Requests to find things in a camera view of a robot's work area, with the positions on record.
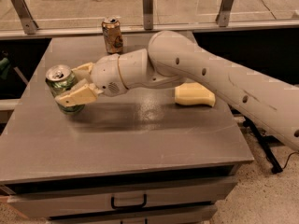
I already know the black metal stand leg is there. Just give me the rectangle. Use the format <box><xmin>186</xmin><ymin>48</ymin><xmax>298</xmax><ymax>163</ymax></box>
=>
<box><xmin>243</xmin><ymin>118</ymin><xmax>283</xmax><ymax>174</ymax></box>

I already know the grey lower drawer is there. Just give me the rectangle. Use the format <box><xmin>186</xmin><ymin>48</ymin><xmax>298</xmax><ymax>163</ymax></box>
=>
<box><xmin>47</xmin><ymin>205</ymin><xmax>217</xmax><ymax>224</ymax></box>

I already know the black floor cable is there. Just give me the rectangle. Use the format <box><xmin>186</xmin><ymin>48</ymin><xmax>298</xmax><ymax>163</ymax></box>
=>
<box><xmin>281</xmin><ymin>151</ymin><xmax>299</xmax><ymax>170</ymax></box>

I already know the green object at left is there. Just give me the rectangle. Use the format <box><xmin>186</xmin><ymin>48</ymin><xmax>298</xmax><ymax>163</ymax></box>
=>
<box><xmin>0</xmin><ymin>58</ymin><xmax>11</xmax><ymax>79</ymax></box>

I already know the grey drawer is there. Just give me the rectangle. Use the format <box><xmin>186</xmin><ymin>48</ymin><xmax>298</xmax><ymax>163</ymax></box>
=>
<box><xmin>7</xmin><ymin>176</ymin><xmax>236</xmax><ymax>217</ymax></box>
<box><xmin>47</xmin><ymin>205</ymin><xmax>217</xmax><ymax>224</ymax></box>

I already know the right metal railing bracket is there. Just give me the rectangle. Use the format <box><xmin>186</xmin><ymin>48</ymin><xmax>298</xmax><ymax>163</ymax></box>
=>
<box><xmin>216</xmin><ymin>0</ymin><xmax>234</xmax><ymax>27</ymax></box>

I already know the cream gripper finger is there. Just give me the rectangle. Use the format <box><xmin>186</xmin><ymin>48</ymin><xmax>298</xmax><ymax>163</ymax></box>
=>
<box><xmin>72</xmin><ymin>63</ymin><xmax>94</xmax><ymax>82</ymax></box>
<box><xmin>55</xmin><ymin>78</ymin><xmax>103</xmax><ymax>107</ymax></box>

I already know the yellow sponge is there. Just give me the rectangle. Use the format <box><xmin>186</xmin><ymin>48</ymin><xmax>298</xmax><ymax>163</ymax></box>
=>
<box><xmin>175</xmin><ymin>82</ymin><xmax>216</xmax><ymax>107</ymax></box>

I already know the grey upper drawer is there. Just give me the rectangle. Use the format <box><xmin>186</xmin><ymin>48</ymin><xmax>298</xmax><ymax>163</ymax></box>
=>
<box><xmin>7</xmin><ymin>176</ymin><xmax>236</xmax><ymax>217</ymax></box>

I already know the horizontal metal railing bar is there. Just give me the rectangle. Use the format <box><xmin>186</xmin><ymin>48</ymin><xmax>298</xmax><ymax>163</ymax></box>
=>
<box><xmin>0</xmin><ymin>19</ymin><xmax>299</xmax><ymax>40</ymax></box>

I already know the middle metal railing bracket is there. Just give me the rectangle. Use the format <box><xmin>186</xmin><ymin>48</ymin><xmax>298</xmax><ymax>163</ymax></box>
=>
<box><xmin>142</xmin><ymin>0</ymin><xmax>153</xmax><ymax>30</ymax></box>

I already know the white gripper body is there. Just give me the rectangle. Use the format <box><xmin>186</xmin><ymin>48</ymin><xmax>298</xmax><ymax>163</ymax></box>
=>
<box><xmin>91</xmin><ymin>54</ymin><xmax>127</xmax><ymax>97</ymax></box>

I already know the orange-brown soda can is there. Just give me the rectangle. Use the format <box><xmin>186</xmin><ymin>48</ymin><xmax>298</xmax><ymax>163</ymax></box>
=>
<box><xmin>102</xmin><ymin>17</ymin><xmax>123</xmax><ymax>54</ymax></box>

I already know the metal railing bracket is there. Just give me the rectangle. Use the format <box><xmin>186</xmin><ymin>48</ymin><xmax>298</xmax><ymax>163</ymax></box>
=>
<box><xmin>216</xmin><ymin>0</ymin><xmax>234</xmax><ymax>27</ymax></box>
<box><xmin>142</xmin><ymin>0</ymin><xmax>153</xmax><ymax>30</ymax></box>
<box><xmin>10</xmin><ymin>0</ymin><xmax>39</xmax><ymax>35</ymax></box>

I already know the black drawer handle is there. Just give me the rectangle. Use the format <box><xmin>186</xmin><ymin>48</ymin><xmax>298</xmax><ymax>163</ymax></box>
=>
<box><xmin>110</xmin><ymin>194</ymin><xmax>148</xmax><ymax>210</ymax></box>

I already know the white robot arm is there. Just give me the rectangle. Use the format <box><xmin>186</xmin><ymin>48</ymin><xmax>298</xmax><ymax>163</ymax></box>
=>
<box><xmin>56</xmin><ymin>31</ymin><xmax>299</xmax><ymax>151</ymax></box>

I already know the left metal railing bracket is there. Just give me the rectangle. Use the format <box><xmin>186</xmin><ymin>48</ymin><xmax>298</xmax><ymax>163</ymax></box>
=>
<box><xmin>10</xmin><ymin>0</ymin><xmax>39</xmax><ymax>35</ymax></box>

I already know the green soda can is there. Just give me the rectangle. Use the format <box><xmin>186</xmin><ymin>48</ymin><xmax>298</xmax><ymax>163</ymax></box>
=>
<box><xmin>45</xmin><ymin>64</ymin><xmax>85</xmax><ymax>115</ymax></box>

